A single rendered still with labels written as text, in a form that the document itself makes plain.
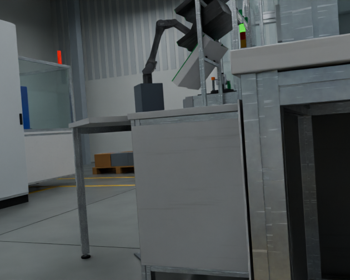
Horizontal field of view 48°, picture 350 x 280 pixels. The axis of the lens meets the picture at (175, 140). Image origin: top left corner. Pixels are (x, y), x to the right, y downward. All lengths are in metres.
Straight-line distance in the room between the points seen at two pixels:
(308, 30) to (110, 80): 11.61
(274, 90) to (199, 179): 1.22
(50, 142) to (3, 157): 1.53
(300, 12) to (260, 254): 0.34
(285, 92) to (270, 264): 0.22
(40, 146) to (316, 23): 5.84
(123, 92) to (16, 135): 6.97
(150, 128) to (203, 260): 0.62
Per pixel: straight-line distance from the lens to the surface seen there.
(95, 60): 12.47
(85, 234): 2.64
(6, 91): 5.21
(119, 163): 8.00
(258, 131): 0.50
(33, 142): 6.18
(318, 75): 0.50
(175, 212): 1.76
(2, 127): 5.10
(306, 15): 0.61
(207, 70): 2.17
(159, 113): 1.73
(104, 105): 12.21
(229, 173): 1.65
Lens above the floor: 0.77
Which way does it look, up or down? 1 degrees down
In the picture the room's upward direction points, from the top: 4 degrees counter-clockwise
